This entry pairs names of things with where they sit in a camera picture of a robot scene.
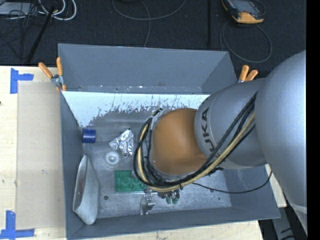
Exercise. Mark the brown cardboard board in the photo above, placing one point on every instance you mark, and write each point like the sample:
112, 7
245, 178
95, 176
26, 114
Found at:
37, 146

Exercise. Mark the grey metal bin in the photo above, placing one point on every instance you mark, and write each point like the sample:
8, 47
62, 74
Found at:
140, 219

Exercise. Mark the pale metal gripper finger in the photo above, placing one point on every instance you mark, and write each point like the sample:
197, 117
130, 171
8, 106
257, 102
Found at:
151, 203
143, 207

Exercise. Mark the dark green flat block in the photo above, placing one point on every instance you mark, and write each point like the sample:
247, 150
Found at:
125, 181

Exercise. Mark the blue cylinder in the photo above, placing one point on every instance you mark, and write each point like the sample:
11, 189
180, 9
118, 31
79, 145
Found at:
89, 135

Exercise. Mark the crumpled silver foil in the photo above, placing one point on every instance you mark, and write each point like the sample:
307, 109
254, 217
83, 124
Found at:
123, 142

